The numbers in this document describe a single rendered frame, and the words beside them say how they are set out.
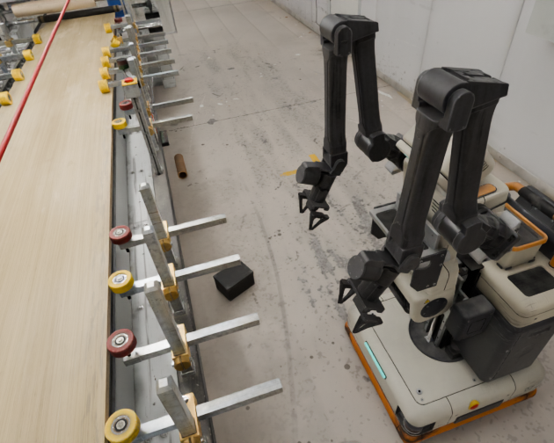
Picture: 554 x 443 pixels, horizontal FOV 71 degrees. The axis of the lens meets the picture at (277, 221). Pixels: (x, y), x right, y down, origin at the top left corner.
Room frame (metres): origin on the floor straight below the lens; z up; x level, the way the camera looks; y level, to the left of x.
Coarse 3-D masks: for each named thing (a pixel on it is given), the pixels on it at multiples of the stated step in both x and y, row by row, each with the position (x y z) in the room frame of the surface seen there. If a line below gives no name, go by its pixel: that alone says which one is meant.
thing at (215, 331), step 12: (216, 324) 0.74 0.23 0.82; (228, 324) 0.73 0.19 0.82; (240, 324) 0.73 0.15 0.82; (252, 324) 0.73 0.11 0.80; (192, 336) 0.70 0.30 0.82; (204, 336) 0.70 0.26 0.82; (216, 336) 0.71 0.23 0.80; (144, 348) 0.67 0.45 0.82; (156, 348) 0.67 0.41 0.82; (168, 348) 0.67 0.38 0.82; (132, 360) 0.64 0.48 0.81
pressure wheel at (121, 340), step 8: (112, 336) 0.67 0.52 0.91; (120, 336) 0.67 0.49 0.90; (128, 336) 0.66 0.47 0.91; (112, 344) 0.64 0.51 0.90; (120, 344) 0.64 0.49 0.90; (128, 344) 0.64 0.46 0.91; (136, 344) 0.66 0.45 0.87; (112, 352) 0.62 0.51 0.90; (120, 352) 0.62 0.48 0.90; (128, 352) 0.62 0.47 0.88
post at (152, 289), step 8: (144, 288) 0.65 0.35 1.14; (152, 288) 0.64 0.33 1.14; (160, 288) 0.66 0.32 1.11; (152, 296) 0.64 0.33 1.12; (160, 296) 0.64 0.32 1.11; (152, 304) 0.63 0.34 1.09; (160, 304) 0.64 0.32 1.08; (160, 312) 0.64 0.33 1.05; (168, 312) 0.64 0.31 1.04; (160, 320) 0.63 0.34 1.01; (168, 320) 0.64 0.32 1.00; (168, 328) 0.64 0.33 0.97; (176, 328) 0.65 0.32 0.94; (168, 336) 0.63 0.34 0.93; (176, 336) 0.64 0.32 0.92; (176, 344) 0.64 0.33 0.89; (184, 344) 0.67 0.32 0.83; (176, 352) 0.63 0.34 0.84; (184, 368) 0.63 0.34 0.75; (192, 368) 0.64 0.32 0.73
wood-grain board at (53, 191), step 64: (64, 64) 3.22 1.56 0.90; (0, 128) 2.17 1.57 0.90; (64, 128) 2.09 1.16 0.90; (0, 192) 1.49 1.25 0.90; (64, 192) 1.45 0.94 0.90; (0, 256) 1.07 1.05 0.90; (64, 256) 1.04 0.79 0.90; (0, 320) 0.77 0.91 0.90; (64, 320) 0.75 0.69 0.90; (0, 384) 0.55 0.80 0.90; (64, 384) 0.53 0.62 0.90
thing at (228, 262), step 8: (232, 256) 1.00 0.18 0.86; (200, 264) 0.98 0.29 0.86; (208, 264) 0.97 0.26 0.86; (216, 264) 0.97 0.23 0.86; (224, 264) 0.97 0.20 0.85; (232, 264) 0.98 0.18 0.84; (240, 264) 0.98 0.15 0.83; (176, 272) 0.94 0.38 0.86; (184, 272) 0.94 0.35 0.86; (192, 272) 0.94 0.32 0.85; (200, 272) 0.95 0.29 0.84; (208, 272) 0.95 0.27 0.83; (144, 280) 0.92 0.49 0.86; (152, 280) 0.92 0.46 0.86; (160, 280) 0.91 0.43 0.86; (136, 288) 0.89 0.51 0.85; (120, 296) 0.88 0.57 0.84
